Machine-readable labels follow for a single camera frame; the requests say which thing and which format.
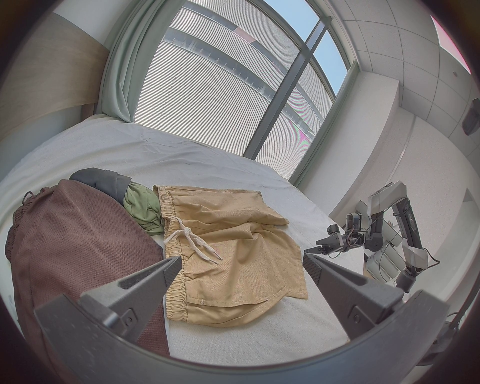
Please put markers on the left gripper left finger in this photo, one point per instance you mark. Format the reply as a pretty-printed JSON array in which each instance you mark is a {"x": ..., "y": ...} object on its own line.
[{"x": 144, "y": 287}]

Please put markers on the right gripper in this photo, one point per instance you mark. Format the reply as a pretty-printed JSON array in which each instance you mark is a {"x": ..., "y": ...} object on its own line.
[{"x": 341, "y": 243}]

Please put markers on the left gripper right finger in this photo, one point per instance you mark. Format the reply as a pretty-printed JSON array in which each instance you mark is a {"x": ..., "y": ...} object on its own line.
[{"x": 339, "y": 288}]

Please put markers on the tan shorts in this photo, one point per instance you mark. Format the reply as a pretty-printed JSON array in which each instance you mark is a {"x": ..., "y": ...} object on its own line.
[{"x": 232, "y": 255}]

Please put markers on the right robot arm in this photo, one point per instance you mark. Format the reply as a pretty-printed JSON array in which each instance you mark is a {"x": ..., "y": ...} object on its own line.
[{"x": 407, "y": 221}]

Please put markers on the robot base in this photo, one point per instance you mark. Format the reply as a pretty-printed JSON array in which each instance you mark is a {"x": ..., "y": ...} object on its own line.
[{"x": 382, "y": 262}]

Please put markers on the bed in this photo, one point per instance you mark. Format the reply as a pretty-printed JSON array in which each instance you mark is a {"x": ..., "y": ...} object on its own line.
[{"x": 187, "y": 157}]

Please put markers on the green garment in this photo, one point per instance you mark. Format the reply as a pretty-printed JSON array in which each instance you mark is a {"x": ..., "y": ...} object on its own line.
[{"x": 144, "y": 210}]

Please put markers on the brown shorts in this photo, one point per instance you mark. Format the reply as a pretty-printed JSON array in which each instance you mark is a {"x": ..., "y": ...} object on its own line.
[{"x": 75, "y": 243}]

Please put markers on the black garment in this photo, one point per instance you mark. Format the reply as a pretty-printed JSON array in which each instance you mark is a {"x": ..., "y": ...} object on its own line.
[{"x": 101, "y": 180}]

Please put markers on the window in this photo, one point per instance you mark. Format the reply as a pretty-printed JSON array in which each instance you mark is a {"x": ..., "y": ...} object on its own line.
[{"x": 225, "y": 86}]

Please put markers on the blue-green curtain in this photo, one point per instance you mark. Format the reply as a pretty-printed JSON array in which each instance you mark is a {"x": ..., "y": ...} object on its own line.
[{"x": 123, "y": 75}]

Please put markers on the ceiling light panel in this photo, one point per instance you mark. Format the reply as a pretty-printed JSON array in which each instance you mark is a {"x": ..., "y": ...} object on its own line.
[{"x": 450, "y": 41}]

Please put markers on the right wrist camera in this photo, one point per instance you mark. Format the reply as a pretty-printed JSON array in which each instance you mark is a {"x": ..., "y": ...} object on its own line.
[{"x": 332, "y": 229}]

